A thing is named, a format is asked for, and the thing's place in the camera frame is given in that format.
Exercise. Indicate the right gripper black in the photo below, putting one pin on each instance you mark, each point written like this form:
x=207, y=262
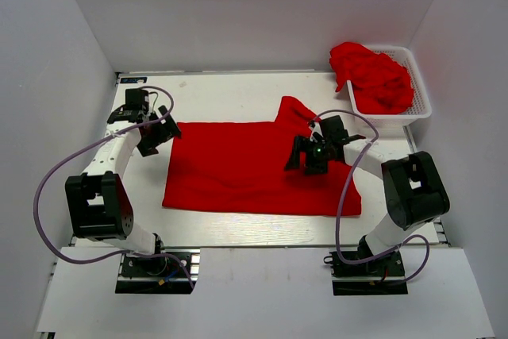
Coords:
x=301, y=144

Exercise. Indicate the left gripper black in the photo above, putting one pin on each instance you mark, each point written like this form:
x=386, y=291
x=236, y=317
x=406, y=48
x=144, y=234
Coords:
x=148, y=147

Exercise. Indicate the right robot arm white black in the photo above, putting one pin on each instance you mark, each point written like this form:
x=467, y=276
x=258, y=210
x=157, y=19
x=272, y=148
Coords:
x=413, y=191

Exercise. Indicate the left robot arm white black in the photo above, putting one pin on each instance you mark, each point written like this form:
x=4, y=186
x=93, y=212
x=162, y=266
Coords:
x=97, y=200

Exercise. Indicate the blue table label sticker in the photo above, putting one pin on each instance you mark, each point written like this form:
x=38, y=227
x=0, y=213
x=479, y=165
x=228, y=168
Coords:
x=133, y=80

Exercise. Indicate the red t shirt pile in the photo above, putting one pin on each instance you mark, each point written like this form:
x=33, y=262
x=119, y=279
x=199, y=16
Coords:
x=380, y=85

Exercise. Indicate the white plastic basket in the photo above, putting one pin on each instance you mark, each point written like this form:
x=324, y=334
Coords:
x=420, y=109

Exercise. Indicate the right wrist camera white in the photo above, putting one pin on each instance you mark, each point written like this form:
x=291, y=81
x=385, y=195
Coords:
x=314, y=123

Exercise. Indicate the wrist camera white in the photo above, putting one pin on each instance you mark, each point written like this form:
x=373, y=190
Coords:
x=153, y=96
x=314, y=123

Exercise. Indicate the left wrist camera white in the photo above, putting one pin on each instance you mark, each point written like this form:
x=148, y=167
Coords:
x=153, y=96

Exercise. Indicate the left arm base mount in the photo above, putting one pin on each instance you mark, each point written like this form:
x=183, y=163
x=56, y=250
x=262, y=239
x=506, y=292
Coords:
x=160, y=276

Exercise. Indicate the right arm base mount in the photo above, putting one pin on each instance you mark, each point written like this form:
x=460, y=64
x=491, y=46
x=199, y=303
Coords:
x=380, y=277

